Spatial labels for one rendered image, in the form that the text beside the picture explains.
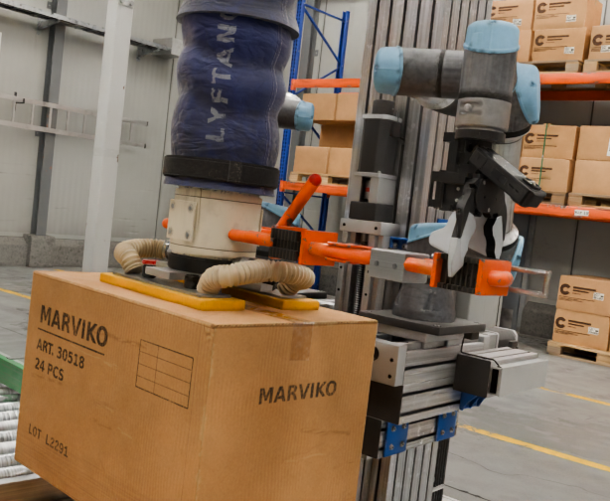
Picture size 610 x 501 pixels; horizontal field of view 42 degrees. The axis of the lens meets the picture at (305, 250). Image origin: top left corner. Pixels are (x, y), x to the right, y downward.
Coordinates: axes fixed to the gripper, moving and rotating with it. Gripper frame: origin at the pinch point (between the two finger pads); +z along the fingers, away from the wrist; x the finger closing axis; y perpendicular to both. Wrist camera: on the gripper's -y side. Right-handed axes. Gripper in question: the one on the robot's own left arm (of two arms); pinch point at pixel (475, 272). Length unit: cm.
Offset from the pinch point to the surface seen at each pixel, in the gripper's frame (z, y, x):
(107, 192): 0, 379, -163
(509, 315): 107, 461, -805
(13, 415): 67, 163, -11
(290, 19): -41, 49, -4
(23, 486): 61, 96, 17
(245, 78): -29, 51, 4
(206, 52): -33, 57, 9
